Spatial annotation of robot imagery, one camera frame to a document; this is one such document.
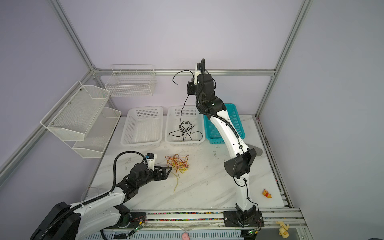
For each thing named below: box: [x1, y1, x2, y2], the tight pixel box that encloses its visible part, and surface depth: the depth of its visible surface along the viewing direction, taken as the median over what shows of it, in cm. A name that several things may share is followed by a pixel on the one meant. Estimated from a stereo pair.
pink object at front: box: [182, 232, 191, 240], surface depth 69 cm
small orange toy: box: [262, 188, 272, 199], surface depth 82 cm
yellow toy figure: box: [275, 221, 290, 239], surface depth 71 cm
